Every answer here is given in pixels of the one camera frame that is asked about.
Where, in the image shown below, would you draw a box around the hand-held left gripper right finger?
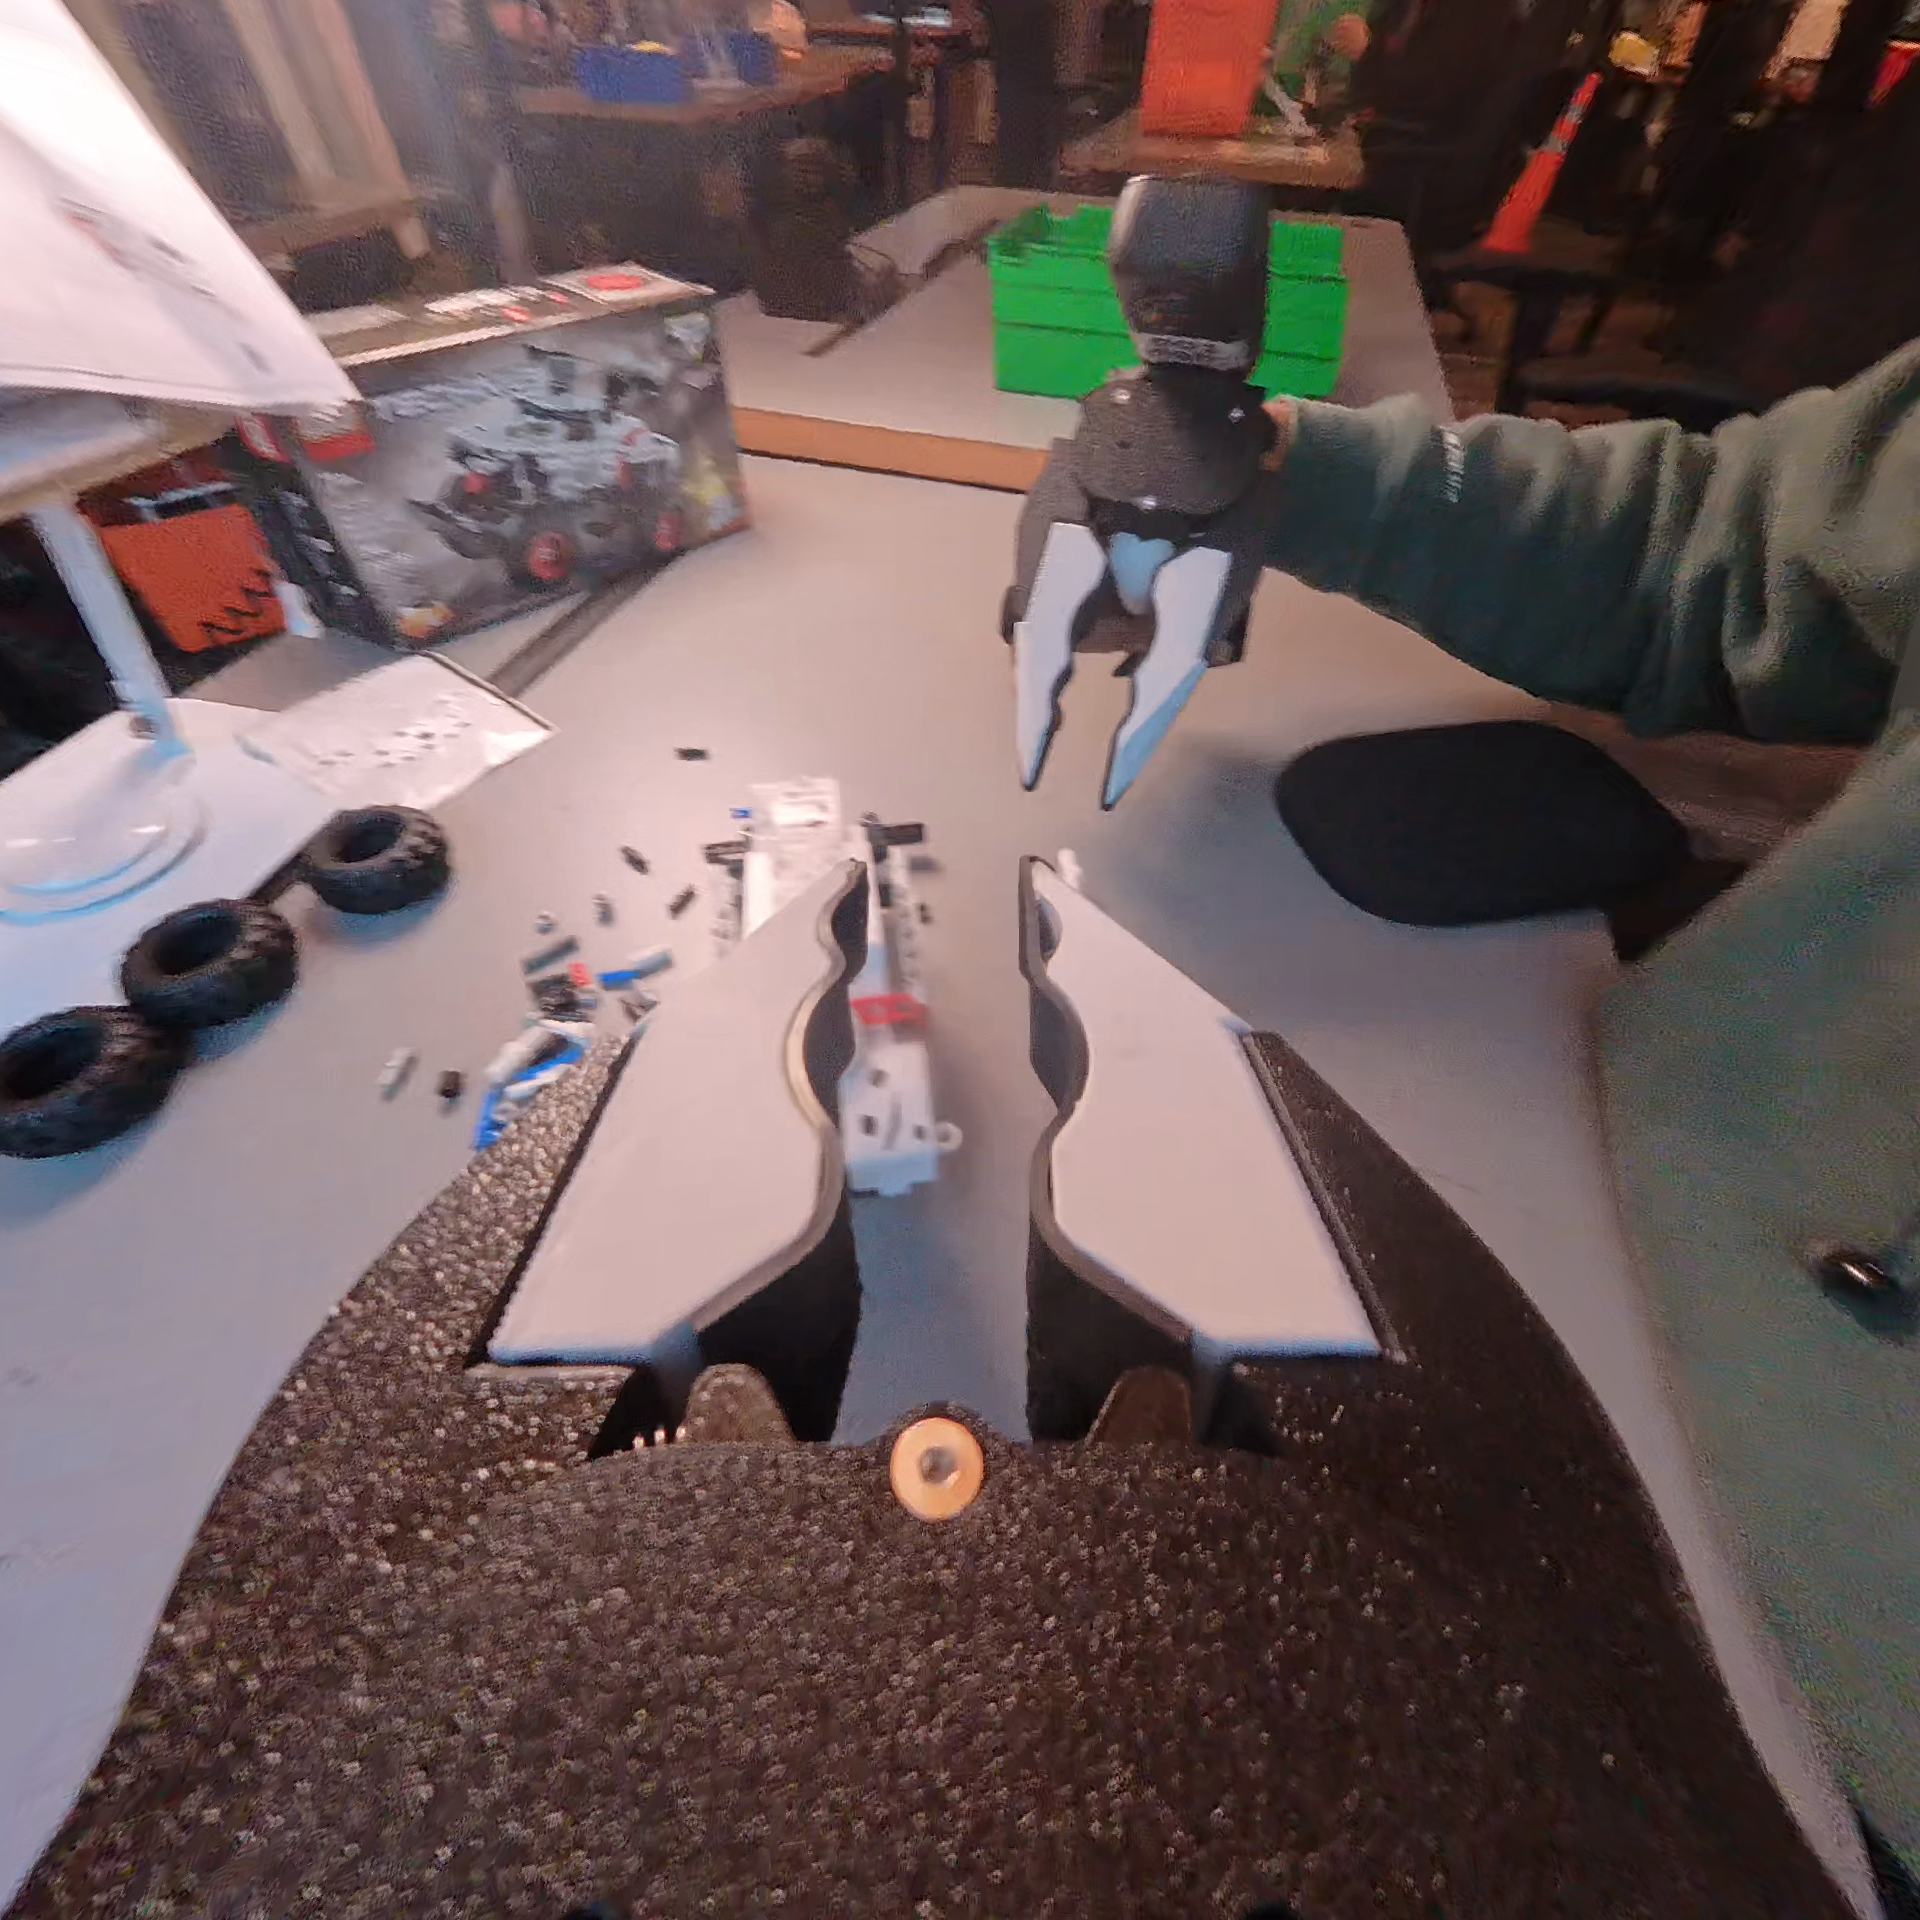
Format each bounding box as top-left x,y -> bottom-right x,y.
1023,858 -> 1389,1427

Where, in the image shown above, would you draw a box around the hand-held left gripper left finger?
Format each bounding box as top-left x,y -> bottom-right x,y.
489,865 -> 873,1443

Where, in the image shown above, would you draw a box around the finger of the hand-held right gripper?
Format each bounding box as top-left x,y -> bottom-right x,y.
1010,529 -> 1114,792
1102,549 -> 1243,813

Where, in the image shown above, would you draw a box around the white brick-built truck model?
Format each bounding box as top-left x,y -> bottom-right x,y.
722,775 -> 967,1196

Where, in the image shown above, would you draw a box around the black knobby toy tyre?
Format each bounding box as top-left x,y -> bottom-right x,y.
302,807 -> 452,917
0,1005 -> 188,1163
120,901 -> 302,1040

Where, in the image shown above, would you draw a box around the instruction booklet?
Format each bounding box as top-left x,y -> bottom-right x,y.
0,0 -> 363,421

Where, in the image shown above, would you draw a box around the person's right forearm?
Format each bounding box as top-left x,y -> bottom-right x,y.
1259,341 -> 1920,751

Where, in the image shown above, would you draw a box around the grey desk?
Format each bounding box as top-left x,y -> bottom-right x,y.
0,451 -> 1802,1862

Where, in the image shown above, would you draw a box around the green storage bin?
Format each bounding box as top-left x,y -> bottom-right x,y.
986,207 -> 1352,407

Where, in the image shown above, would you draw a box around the loose small building parts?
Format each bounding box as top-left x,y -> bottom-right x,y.
376,735 -> 738,1157

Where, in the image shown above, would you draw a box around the wood-edged grey table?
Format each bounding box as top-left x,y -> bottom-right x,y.
722,185 -> 1456,496

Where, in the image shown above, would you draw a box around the black chair armrest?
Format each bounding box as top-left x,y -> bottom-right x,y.
1277,721 -> 1698,932

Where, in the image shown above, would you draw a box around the red storage bin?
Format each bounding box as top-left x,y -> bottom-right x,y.
1140,0 -> 1287,138

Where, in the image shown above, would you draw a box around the black office chair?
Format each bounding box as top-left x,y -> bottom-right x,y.
1427,167 -> 1802,421

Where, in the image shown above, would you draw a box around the orange traffic cone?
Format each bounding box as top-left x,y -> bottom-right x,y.
1485,68 -> 1608,257

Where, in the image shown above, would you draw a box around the white sticker sheet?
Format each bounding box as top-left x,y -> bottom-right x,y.
242,656 -> 559,813

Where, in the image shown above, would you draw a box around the toy truck set box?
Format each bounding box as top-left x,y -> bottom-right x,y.
225,263 -> 750,648

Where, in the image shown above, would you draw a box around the green sweatshirt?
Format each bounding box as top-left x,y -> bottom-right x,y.
1590,796 -> 1920,1862

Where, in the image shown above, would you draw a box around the white book stand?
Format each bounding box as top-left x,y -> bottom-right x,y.
0,391 -> 333,1040

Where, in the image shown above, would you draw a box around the orange box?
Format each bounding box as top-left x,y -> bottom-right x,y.
90,479 -> 286,656

